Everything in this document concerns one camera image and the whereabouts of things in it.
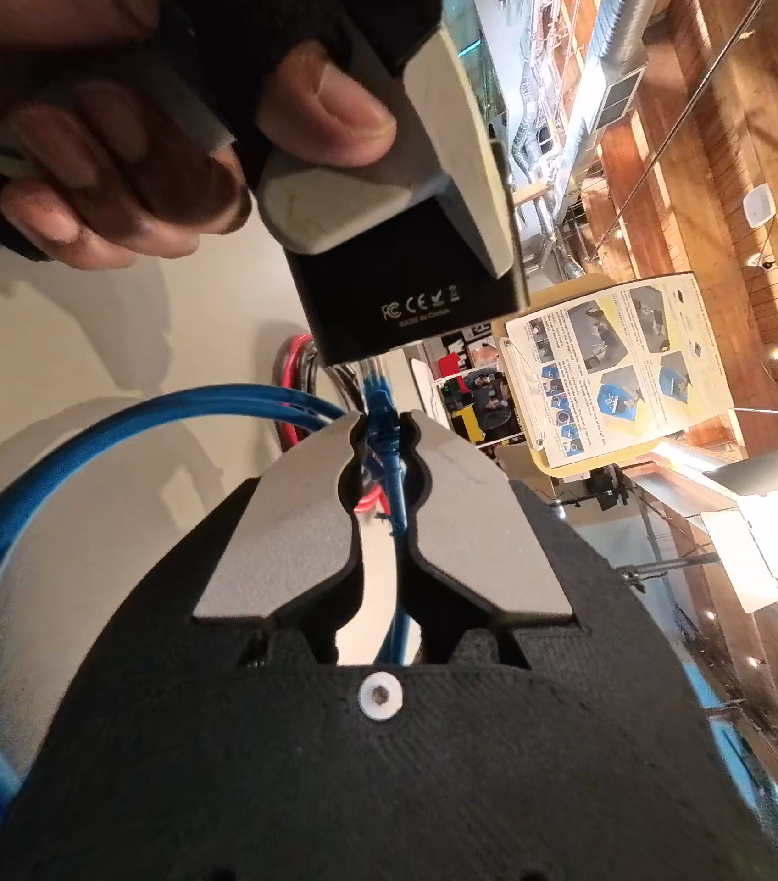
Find silver air duct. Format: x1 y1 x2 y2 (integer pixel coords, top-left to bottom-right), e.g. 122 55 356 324
586 0 668 128

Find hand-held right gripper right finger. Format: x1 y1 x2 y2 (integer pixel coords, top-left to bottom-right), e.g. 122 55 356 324
400 409 576 625

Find blue ethernet cable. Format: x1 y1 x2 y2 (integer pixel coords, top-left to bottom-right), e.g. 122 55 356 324
0 351 424 848

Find red ethernet cable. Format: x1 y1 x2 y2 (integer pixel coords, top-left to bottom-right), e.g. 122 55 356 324
275 331 362 448

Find person's left hand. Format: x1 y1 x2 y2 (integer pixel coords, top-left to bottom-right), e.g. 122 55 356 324
0 0 400 272

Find yellow and black boxes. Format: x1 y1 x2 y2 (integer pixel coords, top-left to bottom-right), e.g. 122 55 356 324
450 368 518 446

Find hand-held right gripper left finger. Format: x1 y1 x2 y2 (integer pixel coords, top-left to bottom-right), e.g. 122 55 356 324
193 413 365 627

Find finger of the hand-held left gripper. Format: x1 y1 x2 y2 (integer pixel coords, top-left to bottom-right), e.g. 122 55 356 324
255 25 517 279

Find instruction sheet on stand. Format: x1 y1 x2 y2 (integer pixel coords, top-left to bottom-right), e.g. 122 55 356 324
500 272 737 476

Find black ethernet adapter hub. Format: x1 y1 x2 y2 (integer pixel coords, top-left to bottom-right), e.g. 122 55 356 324
286 179 530 366

